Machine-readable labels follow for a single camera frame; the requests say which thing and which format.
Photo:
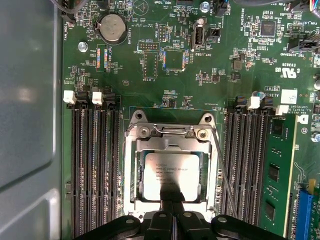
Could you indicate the silver coin cell battery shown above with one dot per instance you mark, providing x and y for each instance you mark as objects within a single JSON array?
[{"x": 112, "y": 27}]

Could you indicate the silver board screw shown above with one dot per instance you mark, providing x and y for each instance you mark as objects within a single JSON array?
[
  {"x": 82, "y": 47},
  {"x": 204, "y": 6}
]

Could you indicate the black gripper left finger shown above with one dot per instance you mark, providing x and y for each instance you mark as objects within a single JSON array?
[{"x": 160, "y": 230}]

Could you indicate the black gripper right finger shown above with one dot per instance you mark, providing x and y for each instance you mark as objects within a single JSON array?
[{"x": 190, "y": 230}]

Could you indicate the silver topped CPU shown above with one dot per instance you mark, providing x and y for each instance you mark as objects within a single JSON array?
[{"x": 172, "y": 162}]

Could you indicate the RAM slot with white clips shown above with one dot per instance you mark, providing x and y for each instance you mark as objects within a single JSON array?
[
  {"x": 101, "y": 162},
  {"x": 77, "y": 162},
  {"x": 246, "y": 162}
]

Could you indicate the black PC case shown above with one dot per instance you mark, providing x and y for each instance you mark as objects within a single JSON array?
[{"x": 30, "y": 100}]

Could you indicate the green motherboard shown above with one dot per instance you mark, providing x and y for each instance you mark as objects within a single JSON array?
[{"x": 180, "y": 87}]

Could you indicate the blue expansion slot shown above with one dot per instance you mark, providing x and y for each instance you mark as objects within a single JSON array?
[{"x": 305, "y": 217}]

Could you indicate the black expansion slot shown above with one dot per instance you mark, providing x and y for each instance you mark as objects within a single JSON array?
[{"x": 290, "y": 217}]

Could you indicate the silver internal USB port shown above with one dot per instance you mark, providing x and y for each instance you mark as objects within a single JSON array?
[{"x": 199, "y": 37}]

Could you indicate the green RAM stick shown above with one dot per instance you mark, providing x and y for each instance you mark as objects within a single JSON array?
[{"x": 277, "y": 150}]

